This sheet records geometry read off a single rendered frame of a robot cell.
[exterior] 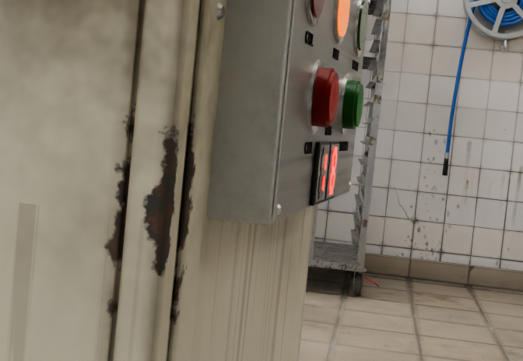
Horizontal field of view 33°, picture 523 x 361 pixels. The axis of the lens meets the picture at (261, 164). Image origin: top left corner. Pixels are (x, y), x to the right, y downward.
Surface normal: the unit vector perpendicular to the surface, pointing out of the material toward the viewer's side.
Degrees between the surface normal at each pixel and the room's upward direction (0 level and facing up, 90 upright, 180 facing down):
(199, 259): 90
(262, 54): 90
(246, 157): 90
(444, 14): 90
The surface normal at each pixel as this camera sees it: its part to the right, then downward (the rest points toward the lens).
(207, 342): 0.97, 0.11
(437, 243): -0.14, 0.04
